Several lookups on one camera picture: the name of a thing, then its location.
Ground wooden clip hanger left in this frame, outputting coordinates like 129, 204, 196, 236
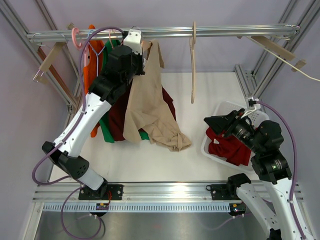
32, 32, 68, 83

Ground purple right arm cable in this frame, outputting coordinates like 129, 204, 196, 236
257, 101, 310, 240

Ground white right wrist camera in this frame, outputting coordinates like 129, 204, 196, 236
242, 97, 261, 118

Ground blue wire hanger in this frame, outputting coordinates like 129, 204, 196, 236
87, 40, 105, 81

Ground dark maroon t shirt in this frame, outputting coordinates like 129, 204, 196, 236
101, 86, 176, 143

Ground orange t shirt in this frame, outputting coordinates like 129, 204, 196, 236
83, 24, 105, 138

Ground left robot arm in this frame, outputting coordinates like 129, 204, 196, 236
42, 45, 144, 200

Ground bright red t shirt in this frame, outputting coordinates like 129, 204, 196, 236
205, 127, 252, 166

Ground aluminium frame posts left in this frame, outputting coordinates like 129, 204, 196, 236
0, 0, 86, 157

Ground pink plastic hanger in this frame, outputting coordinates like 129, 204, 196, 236
71, 26, 90, 68

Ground wooden hanger with metal hook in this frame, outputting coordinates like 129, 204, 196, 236
132, 25, 153, 52

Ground wooden clip hanger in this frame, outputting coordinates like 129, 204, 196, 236
246, 35, 320, 82
32, 32, 68, 83

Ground wooden clip hanger right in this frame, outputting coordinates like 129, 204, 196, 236
246, 35, 320, 82

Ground aluminium frame posts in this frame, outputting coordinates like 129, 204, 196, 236
0, 0, 86, 157
234, 0, 320, 100

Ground metal clothes rail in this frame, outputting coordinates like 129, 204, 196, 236
26, 23, 301, 44

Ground white slotted cable duct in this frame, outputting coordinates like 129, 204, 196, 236
42, 202, 231, 213

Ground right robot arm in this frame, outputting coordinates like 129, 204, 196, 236
204, 108, 314, 240

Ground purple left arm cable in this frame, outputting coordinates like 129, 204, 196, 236
32, 27, 126, 238

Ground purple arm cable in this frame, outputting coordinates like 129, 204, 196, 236
32, 27, 126, 238
257, 101, 310, 240

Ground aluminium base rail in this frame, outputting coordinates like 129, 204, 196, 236
32, 181, 305, 202

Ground pink wire hanger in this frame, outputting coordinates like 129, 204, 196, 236
105, 29, 122, 54

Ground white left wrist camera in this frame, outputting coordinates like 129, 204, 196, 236
123, 28, 143, 55

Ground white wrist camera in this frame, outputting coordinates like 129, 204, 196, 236
123, 28, 143, 55
242, 97, 261, 118

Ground beige t shirt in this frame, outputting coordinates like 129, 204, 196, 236
123, 39, 192, 152

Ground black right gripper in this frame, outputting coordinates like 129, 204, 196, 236
203, 108, 263, 154

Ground green t shirt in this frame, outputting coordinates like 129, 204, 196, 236
98, 39, 151, 144

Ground aluminium frame posts right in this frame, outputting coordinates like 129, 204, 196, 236
234, 0, 320, 100

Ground white plastic laundry basket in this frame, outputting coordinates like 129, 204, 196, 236
200, 100, 270, 175

